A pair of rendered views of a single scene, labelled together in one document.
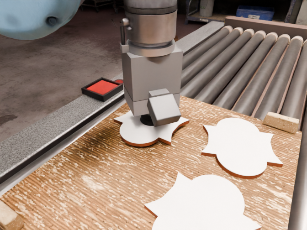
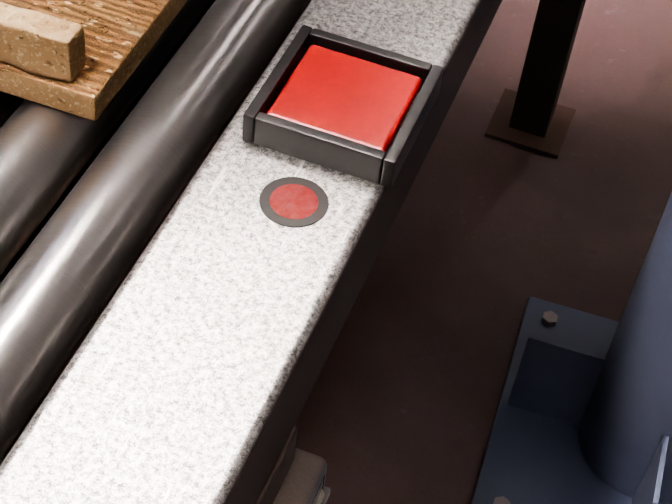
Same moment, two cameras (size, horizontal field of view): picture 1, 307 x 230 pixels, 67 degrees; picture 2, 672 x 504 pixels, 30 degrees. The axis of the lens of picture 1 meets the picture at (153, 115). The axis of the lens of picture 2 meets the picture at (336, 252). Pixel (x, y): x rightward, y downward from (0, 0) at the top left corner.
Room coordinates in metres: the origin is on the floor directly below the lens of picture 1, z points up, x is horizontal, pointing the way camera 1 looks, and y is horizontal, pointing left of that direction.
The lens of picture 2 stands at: (0.97, 0.00, 1.33)
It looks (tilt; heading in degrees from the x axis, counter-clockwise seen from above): 48 degrees down; 163
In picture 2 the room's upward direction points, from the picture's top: 7 degrees clockwise
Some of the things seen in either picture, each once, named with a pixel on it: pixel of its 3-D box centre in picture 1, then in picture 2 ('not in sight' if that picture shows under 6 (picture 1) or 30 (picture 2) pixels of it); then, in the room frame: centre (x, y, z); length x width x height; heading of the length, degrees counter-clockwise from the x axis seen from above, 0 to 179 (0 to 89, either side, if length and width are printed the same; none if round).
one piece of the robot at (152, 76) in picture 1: (154, 80); not in sight; (0.34, 0.00, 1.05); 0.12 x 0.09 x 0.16; 20
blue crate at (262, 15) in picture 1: (254, 14); not in sight; (4.50, -1.84, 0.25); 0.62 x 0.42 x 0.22; 68
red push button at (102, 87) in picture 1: (103, 89); (344, 105); (0.53, 0.13, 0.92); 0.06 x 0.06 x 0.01; 57
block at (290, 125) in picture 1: (280, 122); not in sight; (0.35, -0.24, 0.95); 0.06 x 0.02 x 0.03; 58
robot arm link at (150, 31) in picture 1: (148, 25); not in sight; (0.36, 0.01, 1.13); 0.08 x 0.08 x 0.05
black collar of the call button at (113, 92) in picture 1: (102, 88); (345, 102); (0.53, 0.13, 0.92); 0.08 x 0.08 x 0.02; 57
